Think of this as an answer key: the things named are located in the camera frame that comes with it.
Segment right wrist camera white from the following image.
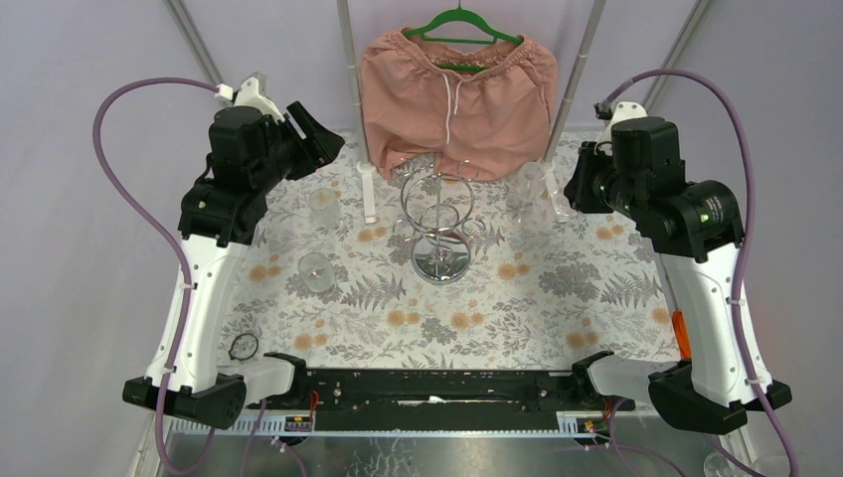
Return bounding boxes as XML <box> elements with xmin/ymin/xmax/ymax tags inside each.
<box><xmin>596</xmin><ymin>101</ymin><xmax>648</xmax><ymax>144</ymax></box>

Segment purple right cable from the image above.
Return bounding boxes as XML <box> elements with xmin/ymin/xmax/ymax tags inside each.
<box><xmin>605</xmin><ymin>68</ymin><xmax>801</xmax><ymax>477</ymax></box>

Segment orange cloth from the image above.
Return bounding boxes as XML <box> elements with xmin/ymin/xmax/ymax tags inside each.
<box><xmin>671</xmin><ymin>310</ymin><xmax>692</xmax><ymax>360</ymax></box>

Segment chrome wine glass rack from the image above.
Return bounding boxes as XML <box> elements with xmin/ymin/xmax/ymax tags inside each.
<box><xmin>393</xmin><ymin>154</ymin><xmax>487</xmax><ymax>285</ymax></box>

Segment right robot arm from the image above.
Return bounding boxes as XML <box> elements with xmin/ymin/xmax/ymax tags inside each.
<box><xmin>564</xmin><ymin>116</ymin><xmax>792</xmax><ymax>435</ymax></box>

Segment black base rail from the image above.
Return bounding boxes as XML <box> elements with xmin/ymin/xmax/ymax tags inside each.
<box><xmin>267</xmin><ymin>368</ymin><xmax>620</xmax><ymax>432</ymax></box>

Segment green clothes hanger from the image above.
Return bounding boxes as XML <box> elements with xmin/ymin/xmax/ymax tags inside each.
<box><xmin>402</xmin><ymin>1</ymin><xmax>525</xmax><ymax>74</ymax></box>

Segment small black ring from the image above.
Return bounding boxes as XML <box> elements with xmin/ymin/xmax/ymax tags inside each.
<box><xmin>228</xmin><ymin>333</ymin><xmax>262</xmax><ymax>362</ymax></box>

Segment pink shorts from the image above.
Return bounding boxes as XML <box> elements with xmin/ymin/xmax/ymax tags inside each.
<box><xmin>359</xmin><ymin>30</ymin><xmax>559</xmax><ymax>181</ymax></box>

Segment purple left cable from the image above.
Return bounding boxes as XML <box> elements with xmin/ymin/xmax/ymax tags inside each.
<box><xmin>91</xmin><ymin>78</ymin><xmax>268</xmax><ymax>477</ymax></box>

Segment purple cable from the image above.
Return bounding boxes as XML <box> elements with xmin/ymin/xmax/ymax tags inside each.
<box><xmin>605</xmin><ymin>68</ymin><xmax>801</xmax><ymax>477</ymax></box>
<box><xmin>91</xmin><ymin>78</ymin><xmax>268</xmax><ymax>477</ymax></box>

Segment floral table mat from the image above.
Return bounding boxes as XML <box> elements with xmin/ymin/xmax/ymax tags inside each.
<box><xmin>218</xmin><ymin>133</ymin><xmax>679</xmax><ymax>370</ymax></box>

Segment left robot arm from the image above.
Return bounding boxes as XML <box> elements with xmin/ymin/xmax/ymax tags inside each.
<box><xmin>122</xmin><ymin>101</ymin><xmax>344</xmax><ymax>429</ymax></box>

